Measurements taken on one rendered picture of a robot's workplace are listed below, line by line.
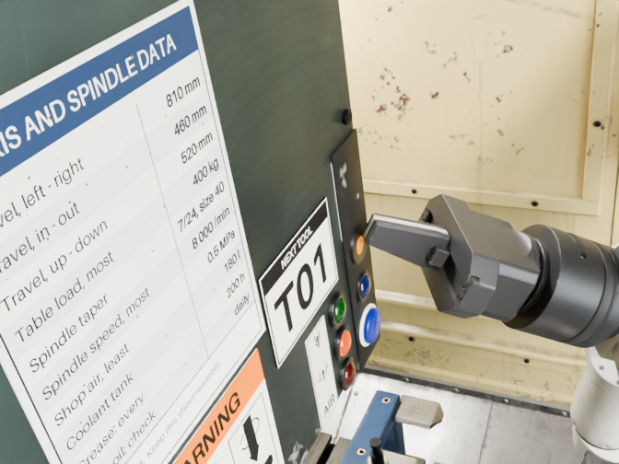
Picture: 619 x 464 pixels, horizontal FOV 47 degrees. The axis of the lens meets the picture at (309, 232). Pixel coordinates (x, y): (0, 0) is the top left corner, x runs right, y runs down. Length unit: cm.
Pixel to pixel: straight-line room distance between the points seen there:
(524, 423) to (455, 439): 15
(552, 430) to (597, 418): 84
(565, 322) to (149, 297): 35
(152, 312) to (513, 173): 102
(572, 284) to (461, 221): 9
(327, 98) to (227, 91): 12
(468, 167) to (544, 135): 15
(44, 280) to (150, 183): 7
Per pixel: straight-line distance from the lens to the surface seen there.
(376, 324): 60
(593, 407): 78
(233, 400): 42
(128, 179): 31
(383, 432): 109
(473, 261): 52
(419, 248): 55
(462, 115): 127
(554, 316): 58
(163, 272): 34
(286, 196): 44
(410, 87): 128
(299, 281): 47
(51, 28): 28
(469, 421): 164
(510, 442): 162
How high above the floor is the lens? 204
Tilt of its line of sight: 32 degrees down
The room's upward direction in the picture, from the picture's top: 9 degrees counter-clockwise
